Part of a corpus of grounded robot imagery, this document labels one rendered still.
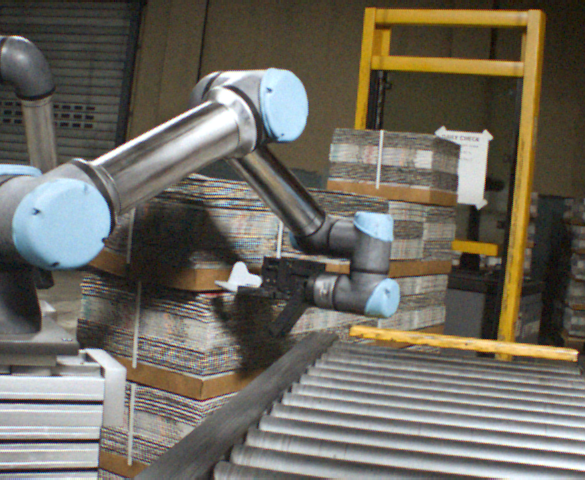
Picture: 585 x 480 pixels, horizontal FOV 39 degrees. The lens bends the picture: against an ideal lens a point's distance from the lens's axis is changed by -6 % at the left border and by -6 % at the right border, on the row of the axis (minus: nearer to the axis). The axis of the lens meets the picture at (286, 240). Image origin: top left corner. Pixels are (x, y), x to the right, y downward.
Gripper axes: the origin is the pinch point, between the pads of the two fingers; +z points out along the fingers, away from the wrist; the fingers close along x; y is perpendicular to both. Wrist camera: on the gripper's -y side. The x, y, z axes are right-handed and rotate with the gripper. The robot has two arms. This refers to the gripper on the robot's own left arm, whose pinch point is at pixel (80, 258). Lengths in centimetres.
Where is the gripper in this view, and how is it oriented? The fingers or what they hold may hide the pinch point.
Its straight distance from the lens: 207.3
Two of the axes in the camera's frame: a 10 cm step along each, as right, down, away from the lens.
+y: 1.0, -9.9, -0.5
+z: 8.5, 1.1, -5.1
